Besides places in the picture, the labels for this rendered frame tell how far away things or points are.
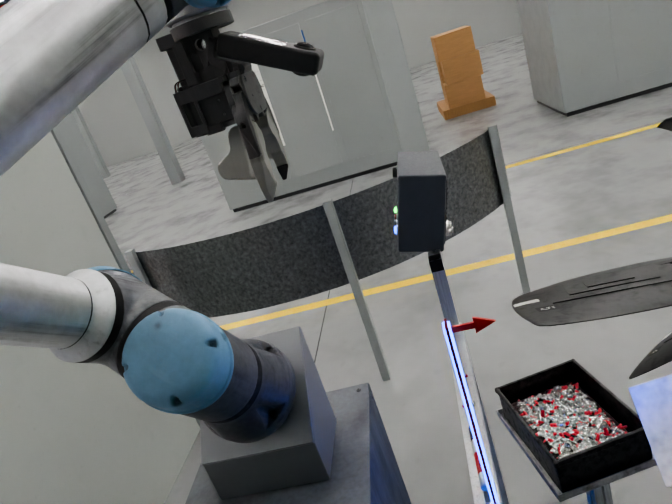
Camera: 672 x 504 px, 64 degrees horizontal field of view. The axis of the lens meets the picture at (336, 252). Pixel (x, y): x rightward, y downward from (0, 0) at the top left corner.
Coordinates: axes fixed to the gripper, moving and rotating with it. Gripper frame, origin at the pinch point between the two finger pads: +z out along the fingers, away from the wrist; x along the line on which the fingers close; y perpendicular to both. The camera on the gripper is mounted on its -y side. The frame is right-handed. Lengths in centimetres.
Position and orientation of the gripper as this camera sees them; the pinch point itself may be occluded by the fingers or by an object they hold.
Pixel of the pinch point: (281, 181)
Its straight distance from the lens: 67.1
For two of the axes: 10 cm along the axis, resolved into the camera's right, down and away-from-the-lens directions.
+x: -0.9, 4.1, -9.1
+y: -9.4, 2.6, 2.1
